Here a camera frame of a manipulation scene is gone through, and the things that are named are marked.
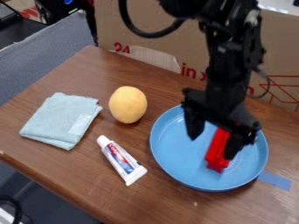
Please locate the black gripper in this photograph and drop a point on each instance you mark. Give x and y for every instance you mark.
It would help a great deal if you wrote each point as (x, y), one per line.
(219, 105)

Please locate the red star-shaped bar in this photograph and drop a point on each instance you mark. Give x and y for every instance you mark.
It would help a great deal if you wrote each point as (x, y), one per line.
(216, 162)

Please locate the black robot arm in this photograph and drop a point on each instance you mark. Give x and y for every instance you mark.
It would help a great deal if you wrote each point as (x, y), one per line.
(231, 23)

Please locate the blue plate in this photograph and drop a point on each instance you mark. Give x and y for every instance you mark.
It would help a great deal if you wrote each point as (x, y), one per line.
(180, 156)

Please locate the brown cardboard box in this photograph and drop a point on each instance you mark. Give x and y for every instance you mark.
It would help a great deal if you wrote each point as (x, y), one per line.
(181, 53)

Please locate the yellow round fruit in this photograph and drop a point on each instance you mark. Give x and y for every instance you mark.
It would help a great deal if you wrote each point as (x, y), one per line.
(127, 104)

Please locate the blue tape strip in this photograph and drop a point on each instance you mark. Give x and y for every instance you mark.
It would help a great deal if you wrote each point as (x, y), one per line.
(275, 180)

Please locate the white toothpaste tube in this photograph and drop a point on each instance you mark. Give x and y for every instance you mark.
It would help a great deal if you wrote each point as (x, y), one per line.
(125, 165)

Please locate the light blue folded cloth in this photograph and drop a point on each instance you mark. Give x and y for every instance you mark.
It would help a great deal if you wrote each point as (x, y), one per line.
(61, 119)

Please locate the grey fabric partition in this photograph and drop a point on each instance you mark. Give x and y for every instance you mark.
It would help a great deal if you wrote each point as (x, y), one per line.
(28, 59)

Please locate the black device in background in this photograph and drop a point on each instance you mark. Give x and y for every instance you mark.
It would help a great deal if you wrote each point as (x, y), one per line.
(53, 10)

